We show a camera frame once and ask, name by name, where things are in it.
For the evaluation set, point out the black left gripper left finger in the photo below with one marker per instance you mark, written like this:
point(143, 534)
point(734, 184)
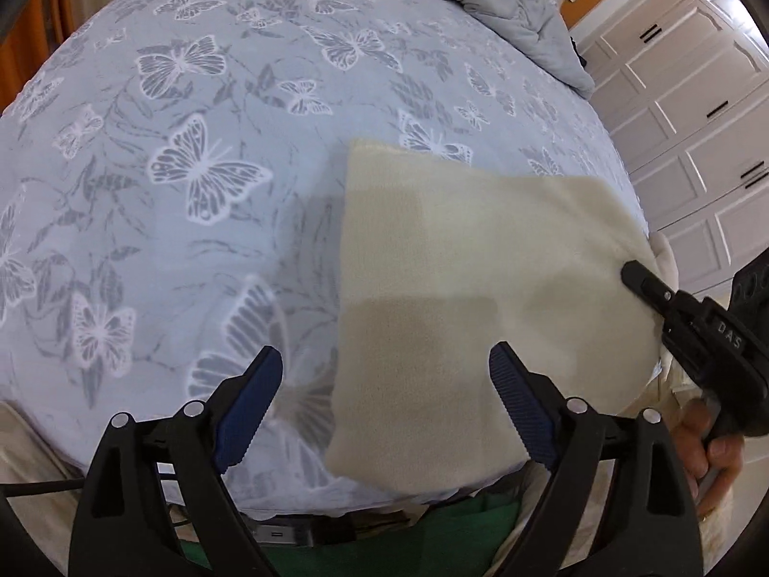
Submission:
point(122, 526)

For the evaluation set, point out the grey butterfly bed sheet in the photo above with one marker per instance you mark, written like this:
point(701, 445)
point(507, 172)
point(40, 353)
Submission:
point(172, 187)

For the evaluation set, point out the orange curtain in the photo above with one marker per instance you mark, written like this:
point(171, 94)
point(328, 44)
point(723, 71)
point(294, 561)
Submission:
point(38, 30)

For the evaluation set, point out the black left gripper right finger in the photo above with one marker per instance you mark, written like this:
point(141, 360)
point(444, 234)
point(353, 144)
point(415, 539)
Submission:
point(649, 525)

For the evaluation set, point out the green trousers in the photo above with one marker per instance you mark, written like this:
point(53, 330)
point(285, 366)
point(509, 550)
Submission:
point(459, 539)

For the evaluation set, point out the white panelled wardrobe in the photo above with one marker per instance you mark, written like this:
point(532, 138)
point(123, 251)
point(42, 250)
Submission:
point(682, 87)

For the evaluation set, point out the person's right hand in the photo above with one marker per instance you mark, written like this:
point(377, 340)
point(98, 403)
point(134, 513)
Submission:
point(710, 471)

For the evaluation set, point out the cream knit sweater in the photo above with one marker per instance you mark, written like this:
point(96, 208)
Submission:
point(438, 263)

